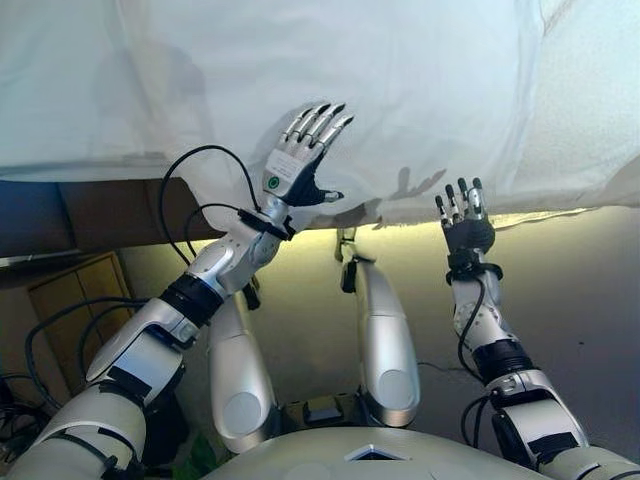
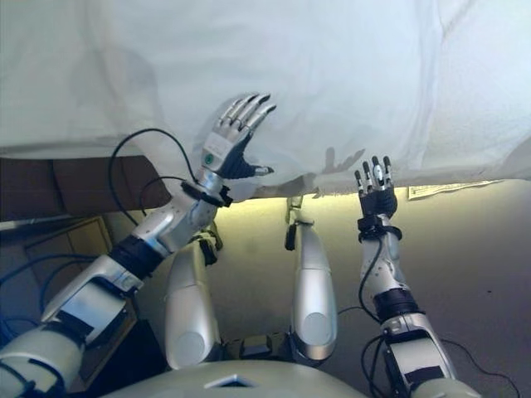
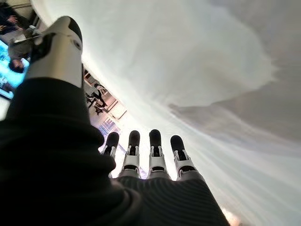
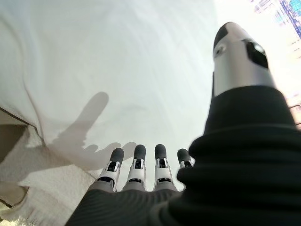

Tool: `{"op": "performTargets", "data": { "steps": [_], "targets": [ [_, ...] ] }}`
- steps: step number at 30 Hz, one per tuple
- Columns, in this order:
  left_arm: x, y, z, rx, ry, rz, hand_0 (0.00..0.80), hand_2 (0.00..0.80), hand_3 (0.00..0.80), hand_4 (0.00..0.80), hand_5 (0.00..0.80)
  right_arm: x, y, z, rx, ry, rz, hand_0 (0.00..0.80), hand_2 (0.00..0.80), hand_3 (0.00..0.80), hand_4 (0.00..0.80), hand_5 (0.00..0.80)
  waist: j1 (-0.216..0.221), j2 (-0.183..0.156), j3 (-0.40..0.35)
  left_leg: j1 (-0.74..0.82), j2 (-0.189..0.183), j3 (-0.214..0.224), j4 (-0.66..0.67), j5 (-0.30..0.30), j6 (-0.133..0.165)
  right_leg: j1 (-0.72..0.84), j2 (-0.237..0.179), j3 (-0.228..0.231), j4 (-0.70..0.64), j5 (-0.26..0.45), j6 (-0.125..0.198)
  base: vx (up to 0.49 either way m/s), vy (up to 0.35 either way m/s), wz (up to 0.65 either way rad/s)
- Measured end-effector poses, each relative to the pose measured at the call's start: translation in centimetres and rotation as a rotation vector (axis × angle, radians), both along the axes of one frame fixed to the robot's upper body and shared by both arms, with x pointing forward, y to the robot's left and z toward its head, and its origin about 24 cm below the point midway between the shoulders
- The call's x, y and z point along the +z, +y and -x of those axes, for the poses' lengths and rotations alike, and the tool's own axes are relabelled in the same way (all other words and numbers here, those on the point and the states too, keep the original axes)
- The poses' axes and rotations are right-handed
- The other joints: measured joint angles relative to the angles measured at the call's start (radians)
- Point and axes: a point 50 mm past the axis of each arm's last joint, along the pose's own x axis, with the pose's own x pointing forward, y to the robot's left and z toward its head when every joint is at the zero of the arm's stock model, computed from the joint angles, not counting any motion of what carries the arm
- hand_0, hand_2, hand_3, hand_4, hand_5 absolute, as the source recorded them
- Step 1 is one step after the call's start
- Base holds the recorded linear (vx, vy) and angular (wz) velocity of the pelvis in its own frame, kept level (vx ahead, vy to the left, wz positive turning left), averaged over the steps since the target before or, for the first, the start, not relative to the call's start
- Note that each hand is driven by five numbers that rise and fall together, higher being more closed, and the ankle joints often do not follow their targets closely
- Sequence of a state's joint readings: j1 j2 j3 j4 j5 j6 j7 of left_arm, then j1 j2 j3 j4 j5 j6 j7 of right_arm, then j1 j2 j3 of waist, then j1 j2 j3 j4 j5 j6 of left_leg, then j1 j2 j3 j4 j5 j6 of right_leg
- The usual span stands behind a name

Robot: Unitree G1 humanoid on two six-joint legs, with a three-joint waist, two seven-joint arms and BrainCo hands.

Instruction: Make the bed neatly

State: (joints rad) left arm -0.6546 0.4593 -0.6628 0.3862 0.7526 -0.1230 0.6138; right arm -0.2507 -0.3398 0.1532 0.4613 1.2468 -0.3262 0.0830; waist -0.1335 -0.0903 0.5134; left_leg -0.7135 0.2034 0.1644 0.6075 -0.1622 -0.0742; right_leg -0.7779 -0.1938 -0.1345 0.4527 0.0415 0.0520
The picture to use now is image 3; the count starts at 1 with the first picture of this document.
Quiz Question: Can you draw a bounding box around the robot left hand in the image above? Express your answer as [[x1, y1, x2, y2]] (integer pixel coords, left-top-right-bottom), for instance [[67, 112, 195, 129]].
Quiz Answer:
[[0, 16, 230, 226]]

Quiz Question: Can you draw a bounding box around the white duvet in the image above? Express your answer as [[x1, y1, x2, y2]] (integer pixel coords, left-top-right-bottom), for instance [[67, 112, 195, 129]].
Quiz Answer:
[[30, 0, 301, 226]]

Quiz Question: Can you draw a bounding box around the white black humanoid figure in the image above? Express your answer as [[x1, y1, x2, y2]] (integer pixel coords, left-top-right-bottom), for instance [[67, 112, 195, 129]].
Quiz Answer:
[[85, 82, 108, 116]]

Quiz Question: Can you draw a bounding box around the bright display screen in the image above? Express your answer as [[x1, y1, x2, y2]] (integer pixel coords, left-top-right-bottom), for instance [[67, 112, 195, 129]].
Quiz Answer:
[[0, 39, 28, 101]]

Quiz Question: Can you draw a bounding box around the person in grey shirt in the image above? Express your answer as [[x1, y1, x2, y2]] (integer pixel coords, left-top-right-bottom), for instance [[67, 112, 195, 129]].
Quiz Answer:
[[7, 35, 32, 74]]

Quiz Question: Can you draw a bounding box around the person in dark clothes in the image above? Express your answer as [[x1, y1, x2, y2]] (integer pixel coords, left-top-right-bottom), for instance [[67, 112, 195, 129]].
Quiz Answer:
[[0, 0, 31, 35]]

